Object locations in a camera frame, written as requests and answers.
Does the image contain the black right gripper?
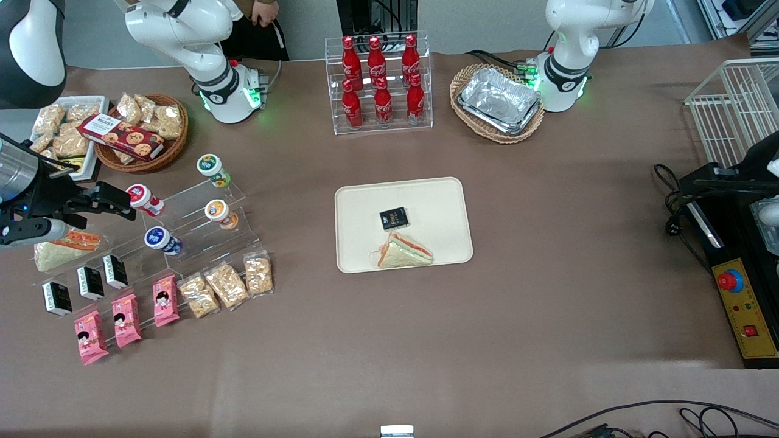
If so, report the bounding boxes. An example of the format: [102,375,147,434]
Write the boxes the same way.
[17,175,136,227]

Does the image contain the small black white box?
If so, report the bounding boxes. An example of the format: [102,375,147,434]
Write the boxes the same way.
[102,254,129,290]
[77,266,105,301]
[41,281,74,318]
[379,207,410,232]

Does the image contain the beige serving tray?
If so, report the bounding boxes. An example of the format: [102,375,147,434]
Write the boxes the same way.
[334,176,474,274]

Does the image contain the aluminium foil tray stack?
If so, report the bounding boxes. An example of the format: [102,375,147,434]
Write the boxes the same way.
[458,67,542,136]

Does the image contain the orange gum bottle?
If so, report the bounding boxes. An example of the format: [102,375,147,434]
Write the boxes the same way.
[204,199,239,231]

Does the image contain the dark brown wicker basket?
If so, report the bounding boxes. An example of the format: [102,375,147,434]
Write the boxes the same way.
[94,93,189,174]

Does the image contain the red gum bottle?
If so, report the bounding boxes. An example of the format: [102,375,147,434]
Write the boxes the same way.
[125,184,165,217]

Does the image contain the pink snack pack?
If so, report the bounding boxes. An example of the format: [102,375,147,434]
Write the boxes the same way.
[152,275,181,328]
[111,293,142,349]
[74,310,110,366]

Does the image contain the clear acrylic bottle rack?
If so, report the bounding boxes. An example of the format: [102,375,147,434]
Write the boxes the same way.
[324,32,434,136]

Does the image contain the wrapped triangle sandwich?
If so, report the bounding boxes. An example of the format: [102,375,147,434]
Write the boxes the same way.
[33,230,101,273]
[370,231,435,269]

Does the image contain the white wire rack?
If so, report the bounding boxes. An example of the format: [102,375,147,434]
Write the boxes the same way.
[685,58,779,168]

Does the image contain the clear acrylic stepped display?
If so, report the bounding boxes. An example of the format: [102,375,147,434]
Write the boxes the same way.
[33,173,274,344]

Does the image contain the bystander hand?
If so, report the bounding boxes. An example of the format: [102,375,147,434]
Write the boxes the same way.
[251,0,281,28]

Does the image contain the black equipment frame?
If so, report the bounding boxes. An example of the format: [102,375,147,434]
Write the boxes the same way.
[337,0,419,37]

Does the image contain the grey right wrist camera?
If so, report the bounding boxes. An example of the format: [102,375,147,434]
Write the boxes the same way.
[0,219,69,248]

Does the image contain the black sealing machine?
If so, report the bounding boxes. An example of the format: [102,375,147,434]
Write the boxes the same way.
[679,161,779,370]

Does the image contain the black machine power cable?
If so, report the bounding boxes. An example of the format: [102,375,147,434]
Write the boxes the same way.
[654,163,713,271]

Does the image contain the red cola bottle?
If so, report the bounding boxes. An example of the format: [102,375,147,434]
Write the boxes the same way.
[373,76,393,127]
[367,36,388,89]
[341,35,363,92]
[342,79,364,130]
[402,33,421,86]
[407,73,425,125]

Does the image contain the long black cable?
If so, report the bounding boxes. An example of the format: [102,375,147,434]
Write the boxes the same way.
[539,400,779,438]

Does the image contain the blue gum bottle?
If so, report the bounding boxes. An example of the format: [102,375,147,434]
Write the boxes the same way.
[144,226,183,256]

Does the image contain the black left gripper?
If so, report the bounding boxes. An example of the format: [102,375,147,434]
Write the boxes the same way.
[694,131,779,196]

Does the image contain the green gum bottle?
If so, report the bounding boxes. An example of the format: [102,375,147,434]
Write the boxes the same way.
[196,153,232,189]

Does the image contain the black arm base cables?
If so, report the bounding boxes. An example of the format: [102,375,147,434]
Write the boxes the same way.
[464,50,551,77]

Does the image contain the brown table cover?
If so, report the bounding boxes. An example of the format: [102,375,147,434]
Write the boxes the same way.
[0,33,779,438]

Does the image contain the looped black cable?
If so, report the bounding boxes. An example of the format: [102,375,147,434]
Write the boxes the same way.
[679,406,779,438]

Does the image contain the maroon cookie box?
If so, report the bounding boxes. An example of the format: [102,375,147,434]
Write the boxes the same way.
[77,114,165,162]

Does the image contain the metal frame shelf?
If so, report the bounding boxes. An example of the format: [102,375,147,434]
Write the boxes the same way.
[697,0,779,50]

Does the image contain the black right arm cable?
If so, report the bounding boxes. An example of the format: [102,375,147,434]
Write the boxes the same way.
[21,141,81,178]

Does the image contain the white rectangular tray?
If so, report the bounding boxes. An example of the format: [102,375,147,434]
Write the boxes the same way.
[30,96,110,182]

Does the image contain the light wicker basket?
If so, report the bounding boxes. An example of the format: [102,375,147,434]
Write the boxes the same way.
[450,63,546,145]

